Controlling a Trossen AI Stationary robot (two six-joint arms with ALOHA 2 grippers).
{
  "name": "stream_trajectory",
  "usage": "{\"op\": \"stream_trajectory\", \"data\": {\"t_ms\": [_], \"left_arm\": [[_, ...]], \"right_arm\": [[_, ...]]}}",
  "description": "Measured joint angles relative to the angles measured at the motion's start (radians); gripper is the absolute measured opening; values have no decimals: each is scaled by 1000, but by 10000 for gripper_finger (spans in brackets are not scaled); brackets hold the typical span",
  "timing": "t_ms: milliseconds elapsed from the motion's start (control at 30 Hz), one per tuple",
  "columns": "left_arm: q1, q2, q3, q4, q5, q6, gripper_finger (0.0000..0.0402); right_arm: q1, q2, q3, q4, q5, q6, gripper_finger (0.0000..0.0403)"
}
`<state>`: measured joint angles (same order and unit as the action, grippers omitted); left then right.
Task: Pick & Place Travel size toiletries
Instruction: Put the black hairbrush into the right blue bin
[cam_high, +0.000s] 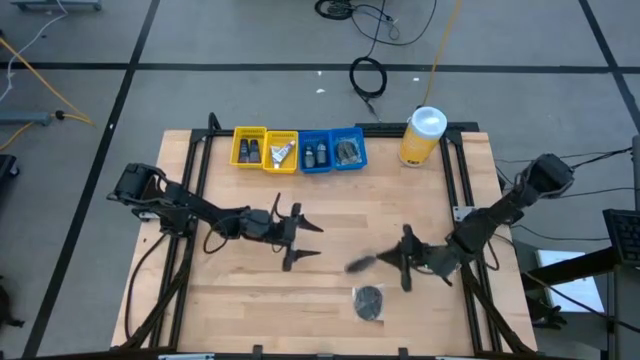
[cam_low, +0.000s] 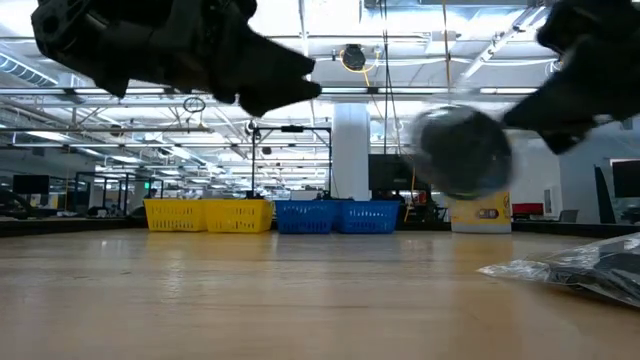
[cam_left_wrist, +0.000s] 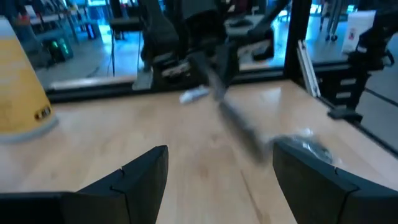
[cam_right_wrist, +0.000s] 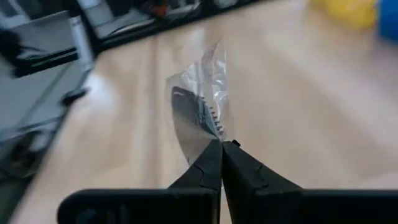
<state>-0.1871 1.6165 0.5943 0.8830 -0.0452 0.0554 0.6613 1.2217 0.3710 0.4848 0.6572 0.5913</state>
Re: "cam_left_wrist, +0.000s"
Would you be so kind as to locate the black camera stand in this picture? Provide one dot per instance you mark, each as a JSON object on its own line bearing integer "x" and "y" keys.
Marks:
{"x": 363, "y": 62}

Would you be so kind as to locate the silver aluminium extrusion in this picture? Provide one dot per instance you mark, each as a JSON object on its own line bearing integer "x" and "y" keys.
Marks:
{"x": 308, "y": 68}

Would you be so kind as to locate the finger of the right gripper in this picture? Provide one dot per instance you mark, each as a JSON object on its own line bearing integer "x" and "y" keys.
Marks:
{"x": 242, "y": 130}

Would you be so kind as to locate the black frame post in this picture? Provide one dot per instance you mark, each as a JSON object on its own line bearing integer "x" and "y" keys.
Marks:
{"x": 297, "y": 37}

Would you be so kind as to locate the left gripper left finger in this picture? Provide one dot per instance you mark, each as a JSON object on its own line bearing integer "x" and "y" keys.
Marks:
{"x": 124, "y": 196}

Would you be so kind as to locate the small white bottle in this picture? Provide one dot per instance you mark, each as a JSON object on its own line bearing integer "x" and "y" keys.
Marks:
{"x": 194, "y": 95}

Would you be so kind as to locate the black box green lights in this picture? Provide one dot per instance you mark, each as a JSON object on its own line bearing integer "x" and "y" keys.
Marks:
{"x": 60, "y": 49}

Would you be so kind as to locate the yellow white wipes canister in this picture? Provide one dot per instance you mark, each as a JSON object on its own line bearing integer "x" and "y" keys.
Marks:
{"x": 18, "y": 87}

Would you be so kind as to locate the white paper sign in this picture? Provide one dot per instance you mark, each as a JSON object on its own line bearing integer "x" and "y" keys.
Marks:
{"x": 357, "y": 31}

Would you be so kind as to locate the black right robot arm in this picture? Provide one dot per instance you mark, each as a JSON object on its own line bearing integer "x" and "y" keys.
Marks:
{"x": 158, "y": 37}

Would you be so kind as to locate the clear plastic toiletry packet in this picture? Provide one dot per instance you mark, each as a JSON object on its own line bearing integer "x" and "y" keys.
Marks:
{"x": 308, "y": 144}

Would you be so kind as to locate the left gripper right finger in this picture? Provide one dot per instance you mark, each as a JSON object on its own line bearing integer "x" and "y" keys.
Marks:
{"x": 326, "y": 193}

